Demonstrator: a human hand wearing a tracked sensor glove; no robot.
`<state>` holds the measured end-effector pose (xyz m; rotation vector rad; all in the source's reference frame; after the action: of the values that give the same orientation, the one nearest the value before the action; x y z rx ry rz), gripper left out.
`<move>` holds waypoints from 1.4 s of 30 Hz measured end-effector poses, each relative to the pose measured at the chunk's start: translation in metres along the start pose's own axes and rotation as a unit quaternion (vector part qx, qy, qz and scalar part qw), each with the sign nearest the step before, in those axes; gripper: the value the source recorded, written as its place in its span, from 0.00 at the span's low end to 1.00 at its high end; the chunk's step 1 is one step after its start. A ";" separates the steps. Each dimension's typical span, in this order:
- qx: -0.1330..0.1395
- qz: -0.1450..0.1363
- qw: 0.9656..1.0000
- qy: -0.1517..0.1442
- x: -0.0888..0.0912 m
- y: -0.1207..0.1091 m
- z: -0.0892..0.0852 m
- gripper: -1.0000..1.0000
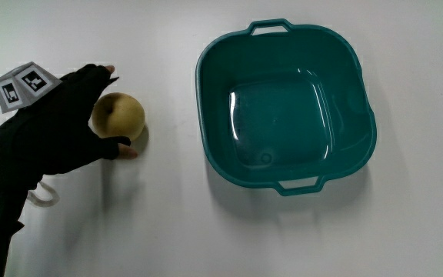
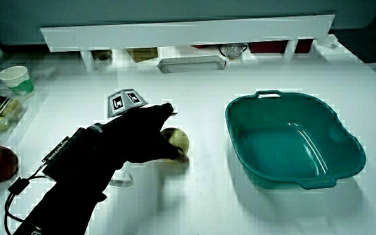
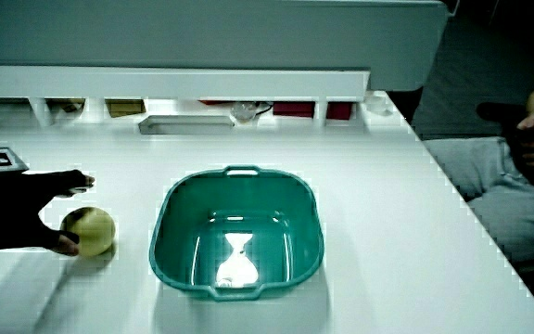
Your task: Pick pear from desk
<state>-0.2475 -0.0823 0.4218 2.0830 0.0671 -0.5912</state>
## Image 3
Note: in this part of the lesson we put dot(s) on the green plastic basin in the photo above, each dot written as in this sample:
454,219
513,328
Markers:
188,232

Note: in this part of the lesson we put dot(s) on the person's right hand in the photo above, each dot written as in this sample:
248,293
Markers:
7,209

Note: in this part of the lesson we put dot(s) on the yellow box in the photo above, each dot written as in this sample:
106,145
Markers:
125,108

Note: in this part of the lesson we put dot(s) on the red box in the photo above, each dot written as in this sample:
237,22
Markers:
293,109
339,111

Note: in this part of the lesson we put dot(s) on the white desk shelf riser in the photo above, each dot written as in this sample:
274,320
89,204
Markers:
174,83

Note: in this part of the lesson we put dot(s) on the black handheld device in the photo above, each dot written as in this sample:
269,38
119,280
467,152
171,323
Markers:
499,112

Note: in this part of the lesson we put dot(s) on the clear plastic object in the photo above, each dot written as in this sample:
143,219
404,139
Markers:
379,105
243,111

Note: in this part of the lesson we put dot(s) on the yellow-green pear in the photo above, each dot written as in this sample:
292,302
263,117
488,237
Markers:
94,230

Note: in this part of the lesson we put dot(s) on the white desk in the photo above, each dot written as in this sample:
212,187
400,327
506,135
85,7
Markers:
387,222

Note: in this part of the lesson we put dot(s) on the grey partition panel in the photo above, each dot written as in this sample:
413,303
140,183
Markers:
202,32

